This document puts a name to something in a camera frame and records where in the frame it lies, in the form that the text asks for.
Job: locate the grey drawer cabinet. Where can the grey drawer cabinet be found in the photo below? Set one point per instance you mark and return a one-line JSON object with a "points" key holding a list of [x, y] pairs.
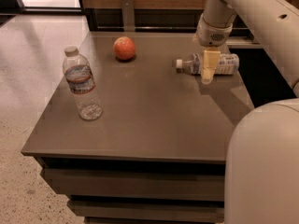
{"points": [[157, 154]]}

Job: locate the red apple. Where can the red apple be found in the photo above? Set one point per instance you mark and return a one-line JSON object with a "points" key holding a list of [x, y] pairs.
{"points": [[124, 48]]}

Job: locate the clear plastic water bottle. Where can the clear plastic water bottle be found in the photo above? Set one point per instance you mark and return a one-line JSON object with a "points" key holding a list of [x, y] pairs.
{"points": [[79, 76]]}

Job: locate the grey side shelf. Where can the grey side shelf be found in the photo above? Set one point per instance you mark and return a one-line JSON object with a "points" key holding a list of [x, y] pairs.
{"points": [[242, 42]]}

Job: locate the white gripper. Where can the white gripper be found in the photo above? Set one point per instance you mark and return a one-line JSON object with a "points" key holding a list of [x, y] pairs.
{"points": [[212, 34]]}

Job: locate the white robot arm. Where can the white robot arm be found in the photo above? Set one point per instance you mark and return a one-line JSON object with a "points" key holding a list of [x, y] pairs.
{"points": [[262, 164]]}

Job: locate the blue label plastic bottle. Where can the blue label plastic bottle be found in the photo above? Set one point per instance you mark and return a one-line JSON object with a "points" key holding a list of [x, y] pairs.
{"points": [[228, 64]]}

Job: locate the left metal wall bracket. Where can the left metal wall bracket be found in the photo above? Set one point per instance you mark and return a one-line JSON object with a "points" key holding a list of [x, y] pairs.
{"points": [[128, 15]]}

